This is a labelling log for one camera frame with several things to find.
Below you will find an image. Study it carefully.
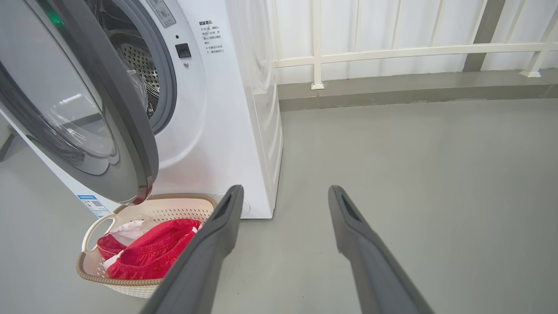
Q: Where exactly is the steel washing drum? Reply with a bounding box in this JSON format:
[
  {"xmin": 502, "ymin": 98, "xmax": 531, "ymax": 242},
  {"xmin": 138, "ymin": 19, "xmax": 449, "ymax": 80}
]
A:
[{"xmin": 85, "ymin": 0, "xmax": 161, "ymax": 119}]

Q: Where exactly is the white washing machine body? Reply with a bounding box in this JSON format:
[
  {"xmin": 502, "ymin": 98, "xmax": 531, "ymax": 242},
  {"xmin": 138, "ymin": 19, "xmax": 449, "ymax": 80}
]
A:
[{"xmin": 0, "ymin": 0, "xmax": 284, "ymax": 219}]

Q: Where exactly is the white metal railing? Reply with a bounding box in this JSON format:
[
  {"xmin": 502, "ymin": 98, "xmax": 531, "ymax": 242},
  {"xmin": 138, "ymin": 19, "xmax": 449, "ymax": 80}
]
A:
[{"xmin": 270, "ymin": 0, "xmax": 558, "ymax": 90}]

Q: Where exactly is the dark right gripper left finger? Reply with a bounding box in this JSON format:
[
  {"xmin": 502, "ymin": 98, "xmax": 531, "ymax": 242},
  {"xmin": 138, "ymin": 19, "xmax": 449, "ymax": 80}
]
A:
[{"xmin": 139, "ymin": 184, "xmax": 245, "ymax": 314}]

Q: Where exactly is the red garment with thin stripes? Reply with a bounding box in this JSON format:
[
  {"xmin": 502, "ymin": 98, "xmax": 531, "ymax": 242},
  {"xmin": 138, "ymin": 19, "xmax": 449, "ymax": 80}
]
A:
[{"xmin": 97, "ymin": 233, "xmax": 131, "ymax": 261}]

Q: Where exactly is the cream perforated laundry basket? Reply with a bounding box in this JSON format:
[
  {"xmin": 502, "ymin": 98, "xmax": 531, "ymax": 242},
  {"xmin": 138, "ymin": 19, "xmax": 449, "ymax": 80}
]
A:
[{"xmin": 76, "ymin": 193, "xmax": 218, "ymax": 299}]

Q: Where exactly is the grey rubber door seal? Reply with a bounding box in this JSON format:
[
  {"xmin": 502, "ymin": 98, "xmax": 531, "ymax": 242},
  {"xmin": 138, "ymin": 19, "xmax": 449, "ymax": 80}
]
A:
[{"xmin": 109, "ymin": 0, "xmax": 178, "ymax": 135}]

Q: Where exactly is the blue energy label sticker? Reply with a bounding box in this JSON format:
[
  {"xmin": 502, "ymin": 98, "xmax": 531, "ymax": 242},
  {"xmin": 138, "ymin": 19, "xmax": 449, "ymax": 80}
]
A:
[{"xmin": 77, "ymin": 195, "xmax": 112, "ymax": 218}]

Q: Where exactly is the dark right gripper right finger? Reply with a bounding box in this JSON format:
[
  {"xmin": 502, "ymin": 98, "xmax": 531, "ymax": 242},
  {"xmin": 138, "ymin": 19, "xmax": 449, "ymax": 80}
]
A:
[{"xmin": 328, "ymin": 185, "xmax": 436, "ymax": 314}]

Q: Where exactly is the grey warning sticker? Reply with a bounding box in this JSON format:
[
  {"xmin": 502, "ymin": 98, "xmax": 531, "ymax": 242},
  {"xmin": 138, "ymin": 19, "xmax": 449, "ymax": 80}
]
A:
[{"xmin": 146, "ymin": 0, "xmax": 177, "ymax": 28}]

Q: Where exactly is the red and white garment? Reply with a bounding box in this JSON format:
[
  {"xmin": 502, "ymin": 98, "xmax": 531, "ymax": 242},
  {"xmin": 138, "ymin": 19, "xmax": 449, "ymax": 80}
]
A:
[{"xmin": 105, "ymin": 218, "xmax": 202, "ymax": 280}]

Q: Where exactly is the dark washing machine door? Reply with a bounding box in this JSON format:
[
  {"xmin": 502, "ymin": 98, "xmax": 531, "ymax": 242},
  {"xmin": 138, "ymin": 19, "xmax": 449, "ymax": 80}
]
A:
[{"xmin": 0, "ymin": 0, "xmax": 160, "ymax": 205}]

